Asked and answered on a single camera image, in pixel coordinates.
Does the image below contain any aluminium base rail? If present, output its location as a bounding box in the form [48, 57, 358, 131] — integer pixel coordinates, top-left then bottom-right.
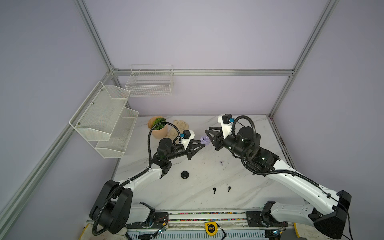
[86, 209, 331, 240]

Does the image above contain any peach pot with succulent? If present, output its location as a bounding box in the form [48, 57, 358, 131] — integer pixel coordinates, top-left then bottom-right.
[147, 116, 168, 139]

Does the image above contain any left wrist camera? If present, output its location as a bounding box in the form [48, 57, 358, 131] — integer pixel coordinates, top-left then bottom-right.
[180, 130, 195, 150]

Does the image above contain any yellow tape measure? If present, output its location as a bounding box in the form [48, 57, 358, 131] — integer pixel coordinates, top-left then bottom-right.
[205, 221, 218, 236]

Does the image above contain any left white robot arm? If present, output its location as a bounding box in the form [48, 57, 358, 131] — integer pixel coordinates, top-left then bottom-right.
[89, 130, 206, 236]

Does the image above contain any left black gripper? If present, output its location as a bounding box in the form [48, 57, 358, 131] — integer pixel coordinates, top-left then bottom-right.
[167, 139, 205, 161]

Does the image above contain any white glove right of rail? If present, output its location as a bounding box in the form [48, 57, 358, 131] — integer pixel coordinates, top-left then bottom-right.
[294, 223, 318, 240]

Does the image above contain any white mesh two-tier shelf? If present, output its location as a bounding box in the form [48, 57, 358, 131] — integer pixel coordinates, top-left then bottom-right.
[69, 82, 139, 159]

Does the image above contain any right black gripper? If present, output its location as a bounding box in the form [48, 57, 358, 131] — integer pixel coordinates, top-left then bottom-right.
[202, 126, 247, 160]

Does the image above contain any white wire basket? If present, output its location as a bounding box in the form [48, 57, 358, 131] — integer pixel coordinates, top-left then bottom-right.
[126, 65, 174, 97]

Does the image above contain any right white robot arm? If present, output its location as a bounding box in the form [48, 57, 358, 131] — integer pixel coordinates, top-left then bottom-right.
[205, 114, 352, 240]

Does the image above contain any beige work glove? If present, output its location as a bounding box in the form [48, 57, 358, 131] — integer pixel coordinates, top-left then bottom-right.
[166, 120, 190, 140]

